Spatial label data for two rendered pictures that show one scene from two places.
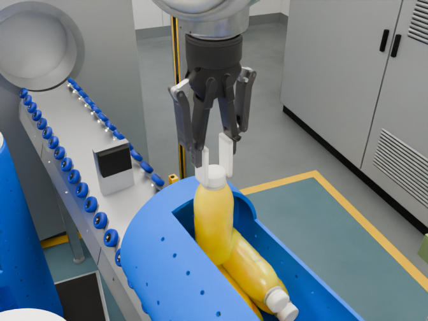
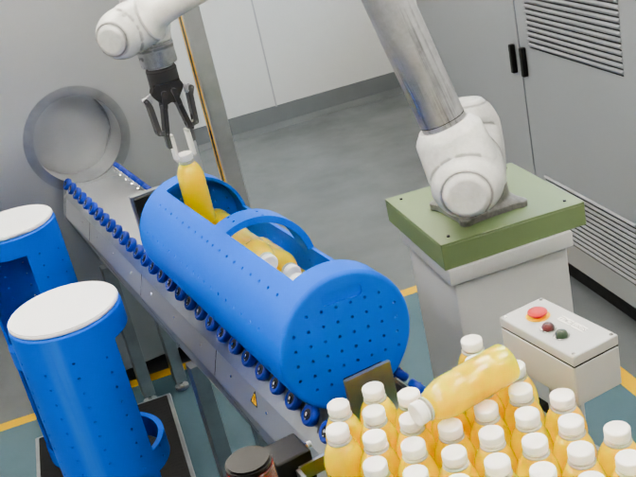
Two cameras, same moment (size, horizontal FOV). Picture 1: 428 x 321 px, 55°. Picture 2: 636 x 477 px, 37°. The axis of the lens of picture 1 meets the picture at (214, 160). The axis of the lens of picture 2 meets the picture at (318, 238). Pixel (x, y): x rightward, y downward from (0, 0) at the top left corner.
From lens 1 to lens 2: 1.83 m
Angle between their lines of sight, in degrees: 15
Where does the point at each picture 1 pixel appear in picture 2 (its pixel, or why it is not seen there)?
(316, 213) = not seen: hidden behind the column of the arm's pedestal
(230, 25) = (162, 61)
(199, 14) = (119, 56)
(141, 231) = (149, 208)
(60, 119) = (106, 201)
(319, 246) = not seen: hidden behind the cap
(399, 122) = (555, 161)
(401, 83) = (542, 108)
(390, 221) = (580, 306)
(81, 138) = (127, 210)
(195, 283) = (173, 216)
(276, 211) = (417, 317)
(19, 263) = not seen: hidden behind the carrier
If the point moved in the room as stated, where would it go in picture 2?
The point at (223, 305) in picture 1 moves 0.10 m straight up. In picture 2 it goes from (185, 218) to (174, 179)
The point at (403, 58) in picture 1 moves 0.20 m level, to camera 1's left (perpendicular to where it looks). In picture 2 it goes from (535, 76) to (484, 84)
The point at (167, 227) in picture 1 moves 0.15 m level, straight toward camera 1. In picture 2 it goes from (163, 199) to (157, 220)
